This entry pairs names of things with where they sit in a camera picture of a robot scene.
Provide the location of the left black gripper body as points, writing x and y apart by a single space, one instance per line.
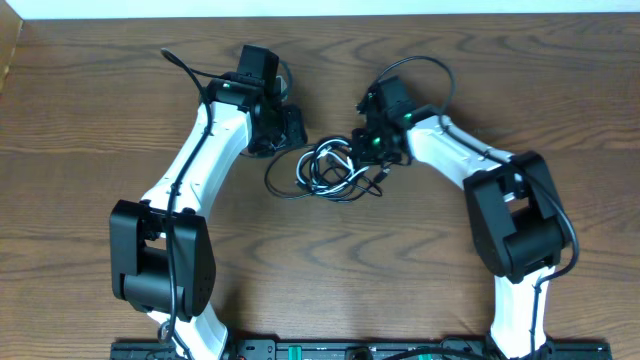
285 130

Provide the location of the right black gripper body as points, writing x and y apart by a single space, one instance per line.
372 147

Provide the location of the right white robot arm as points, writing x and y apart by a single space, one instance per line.
518 224

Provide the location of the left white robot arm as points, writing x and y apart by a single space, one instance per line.
162 262

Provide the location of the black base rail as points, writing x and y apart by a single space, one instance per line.
450 348

